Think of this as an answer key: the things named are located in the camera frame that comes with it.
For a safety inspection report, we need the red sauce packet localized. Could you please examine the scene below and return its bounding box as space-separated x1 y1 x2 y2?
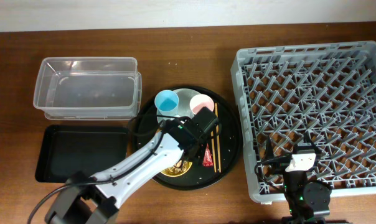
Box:
202 144 214 167

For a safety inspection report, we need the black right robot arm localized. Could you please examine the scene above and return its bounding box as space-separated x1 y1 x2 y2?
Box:
265 133 332 223

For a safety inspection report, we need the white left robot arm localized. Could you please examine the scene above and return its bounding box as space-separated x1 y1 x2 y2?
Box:
44 119 211 223

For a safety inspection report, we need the grey dishwasher rack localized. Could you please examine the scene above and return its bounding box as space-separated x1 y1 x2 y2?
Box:
231 41 376 203

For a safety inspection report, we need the wooden chopstick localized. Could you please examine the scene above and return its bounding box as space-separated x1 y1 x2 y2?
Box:
214 103 222 173
210 131 217 173

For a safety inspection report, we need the clear plastic bin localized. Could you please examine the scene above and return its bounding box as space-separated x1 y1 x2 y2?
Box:
33 57 142 120

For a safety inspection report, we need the black rectangular tray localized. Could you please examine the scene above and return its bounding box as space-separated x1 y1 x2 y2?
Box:
35 125 128 183

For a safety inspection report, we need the pink plastic cup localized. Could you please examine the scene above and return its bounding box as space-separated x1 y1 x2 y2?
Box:
189 94 215 114

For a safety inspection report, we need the blue plastic cup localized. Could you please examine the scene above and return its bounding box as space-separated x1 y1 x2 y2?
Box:
154 90 179 116

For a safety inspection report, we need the round black tray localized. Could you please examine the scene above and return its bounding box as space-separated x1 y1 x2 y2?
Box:
153 85 243 190

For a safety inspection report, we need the yellow bowl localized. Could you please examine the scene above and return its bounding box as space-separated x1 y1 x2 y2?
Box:
161 160 192 177

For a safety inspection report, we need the grey plate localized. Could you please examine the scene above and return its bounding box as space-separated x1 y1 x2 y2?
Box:
156 88 200 123

